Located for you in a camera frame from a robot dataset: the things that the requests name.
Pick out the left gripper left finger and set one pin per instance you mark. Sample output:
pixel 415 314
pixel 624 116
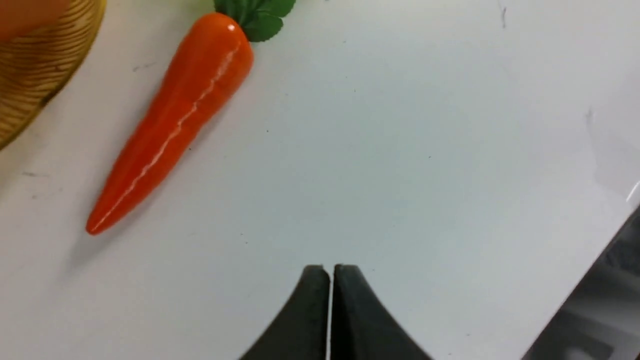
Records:
pixel 299 330

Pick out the toy carrot front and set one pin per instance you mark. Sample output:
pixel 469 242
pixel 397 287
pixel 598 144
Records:
pixel 210 64

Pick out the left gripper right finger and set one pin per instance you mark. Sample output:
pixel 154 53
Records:
pixel 361 326

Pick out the toy potato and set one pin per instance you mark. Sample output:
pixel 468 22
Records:
pixel 19 17

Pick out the amber ribbed plastic plate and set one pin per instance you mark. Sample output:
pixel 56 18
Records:
pixel 35 67

